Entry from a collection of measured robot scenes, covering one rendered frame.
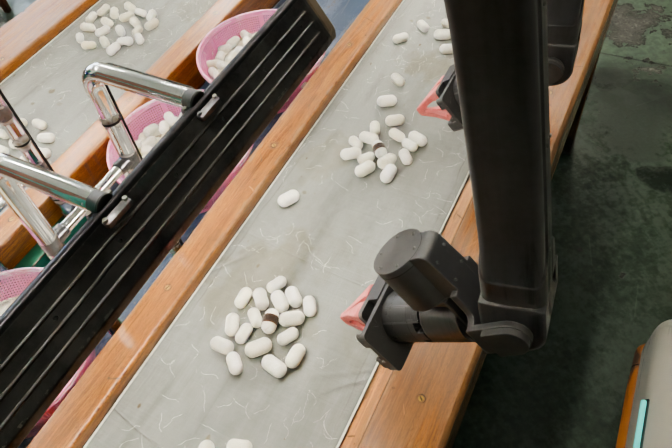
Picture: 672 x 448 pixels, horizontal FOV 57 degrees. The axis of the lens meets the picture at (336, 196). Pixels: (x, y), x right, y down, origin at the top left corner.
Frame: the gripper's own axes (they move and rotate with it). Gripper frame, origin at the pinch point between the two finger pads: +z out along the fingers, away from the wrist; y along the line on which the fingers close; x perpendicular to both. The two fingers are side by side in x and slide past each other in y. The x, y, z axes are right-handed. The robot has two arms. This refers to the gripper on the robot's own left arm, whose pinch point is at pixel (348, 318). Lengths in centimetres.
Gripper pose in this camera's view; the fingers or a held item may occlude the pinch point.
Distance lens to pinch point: 77.1
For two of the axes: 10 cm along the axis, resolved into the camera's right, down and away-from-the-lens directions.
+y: -4.4, 7.2, -5.3
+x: 6.5, 6.7, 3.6
